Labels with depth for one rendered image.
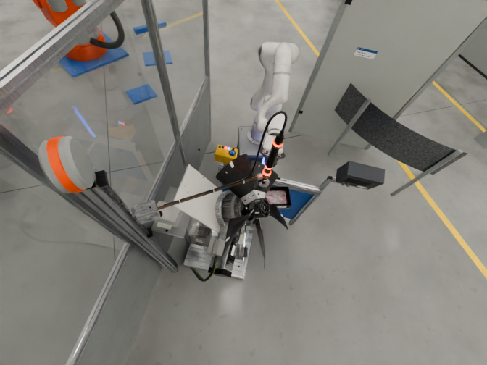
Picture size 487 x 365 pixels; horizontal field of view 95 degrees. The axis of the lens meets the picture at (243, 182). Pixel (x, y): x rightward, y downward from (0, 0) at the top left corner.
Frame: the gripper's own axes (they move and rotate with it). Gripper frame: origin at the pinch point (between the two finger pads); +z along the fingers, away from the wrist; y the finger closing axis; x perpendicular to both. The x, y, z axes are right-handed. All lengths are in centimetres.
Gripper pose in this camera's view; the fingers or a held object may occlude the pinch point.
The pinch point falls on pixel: (270, 161)
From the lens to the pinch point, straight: 111.8
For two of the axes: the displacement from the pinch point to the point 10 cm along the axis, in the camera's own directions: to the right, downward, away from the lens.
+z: -2.1, 8.4, -5.0
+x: 1.1, -4.9, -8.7
